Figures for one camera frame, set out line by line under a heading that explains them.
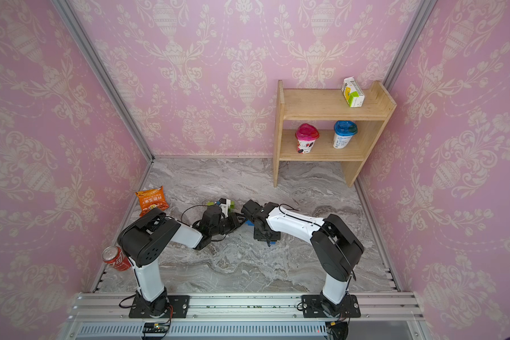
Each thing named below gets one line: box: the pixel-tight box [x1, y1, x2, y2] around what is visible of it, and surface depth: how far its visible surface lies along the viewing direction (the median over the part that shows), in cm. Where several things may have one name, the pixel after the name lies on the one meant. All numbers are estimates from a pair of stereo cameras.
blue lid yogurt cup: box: [332, 119, 359, 150], surface depth 91 cm
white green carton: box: [341, 75, 365, 108], surface depth 80 cm
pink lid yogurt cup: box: [294, 123, 321, 154], surface depth 89 cm
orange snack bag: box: [134, 185, 170, 217], surface depth 101 cm
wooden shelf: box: [272, 79, 397, 188], surface depth 86 cm
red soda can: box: [102, 245, 132, 272], surface depth 77 cm
